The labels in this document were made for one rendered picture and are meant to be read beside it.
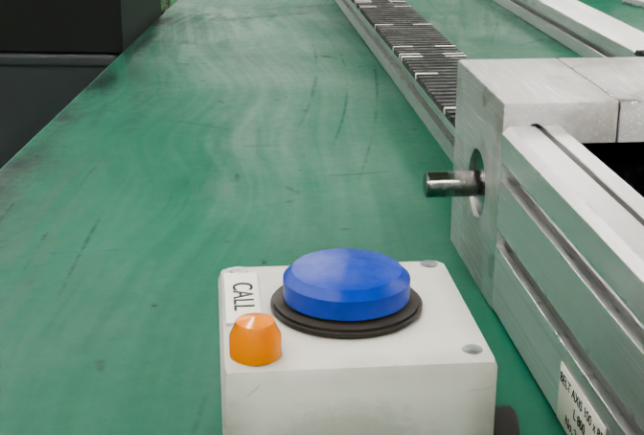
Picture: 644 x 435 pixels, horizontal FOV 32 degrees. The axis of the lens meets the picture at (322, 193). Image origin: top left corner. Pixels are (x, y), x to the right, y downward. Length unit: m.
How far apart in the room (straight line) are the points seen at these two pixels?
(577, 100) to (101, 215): 0.27
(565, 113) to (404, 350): 0.18
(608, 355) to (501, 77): 0.19
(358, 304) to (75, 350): 0.17
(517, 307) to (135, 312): 0.17
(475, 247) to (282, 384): 0.22
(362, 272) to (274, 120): 0.47
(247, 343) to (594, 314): 0.12
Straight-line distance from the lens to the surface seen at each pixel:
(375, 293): 0.34
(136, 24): 1.12
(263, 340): 0.32
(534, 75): 0.53
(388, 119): 0.81
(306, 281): 0.34
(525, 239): 0.44
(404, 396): 0.33
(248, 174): 0.68
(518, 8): 1.27
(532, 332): 0.44
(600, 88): 0.51
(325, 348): 0.33
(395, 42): 0.92
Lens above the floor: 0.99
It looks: 19 degrees down
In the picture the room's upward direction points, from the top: straight up
